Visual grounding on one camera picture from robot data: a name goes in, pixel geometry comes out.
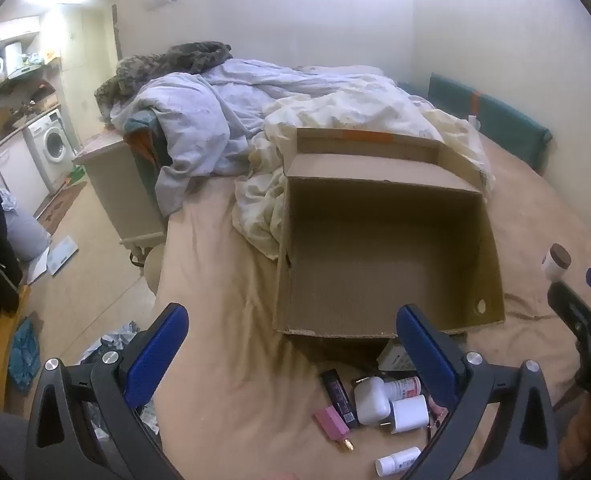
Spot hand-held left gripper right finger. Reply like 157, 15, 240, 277
395, 304, 561, 480

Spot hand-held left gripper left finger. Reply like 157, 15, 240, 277
26, 302, 191, 480

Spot white bottle with red label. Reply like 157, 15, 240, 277
383, 376, 422, 401

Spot white charger plug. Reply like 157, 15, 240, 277
380, 395, 429, 435

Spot white rounded case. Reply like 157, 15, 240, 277
354, 376, 392, 426

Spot black lipstick tube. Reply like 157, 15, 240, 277
322, 369, 359, 428

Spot small plain white bottle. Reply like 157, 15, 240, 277
375, 446, 422, 477

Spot pink rectangular bottle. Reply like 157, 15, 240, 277
313, 406, 356, 453

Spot brown cardboard box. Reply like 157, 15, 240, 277
273, 127, 506, 338

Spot crumpled paper pile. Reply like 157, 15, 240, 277
78, 322, 159, 436

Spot white jar with brown lid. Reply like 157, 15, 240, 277
542, 243, 572, 279

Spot teal cloth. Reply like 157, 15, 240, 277
8, 320, 41, 393

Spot papers on floor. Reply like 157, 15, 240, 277
28, 235, 79, 283

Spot wooden chair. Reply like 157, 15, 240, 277
0, 280, 31, 411

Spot white bedside cabinet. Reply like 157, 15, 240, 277
73, 127, 169, 251

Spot patterned rug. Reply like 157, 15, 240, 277
36, 180, 89, 236

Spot grey bag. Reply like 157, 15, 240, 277
3, 205, 51, 261

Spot teal headboard cushion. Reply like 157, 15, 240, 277
398, 72, 551, 171

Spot light blue duvet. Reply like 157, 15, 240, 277
110, 57, 401, 216

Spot white washing machine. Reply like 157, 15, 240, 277
26, 110, 76, 196

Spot kitchen counter with cabinets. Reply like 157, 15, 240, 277
0, 105, 61, 211

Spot cream bear print blanket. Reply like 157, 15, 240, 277
233, 77, 496, 261

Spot camouflage blanket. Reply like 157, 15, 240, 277
94, 41, 234, 116

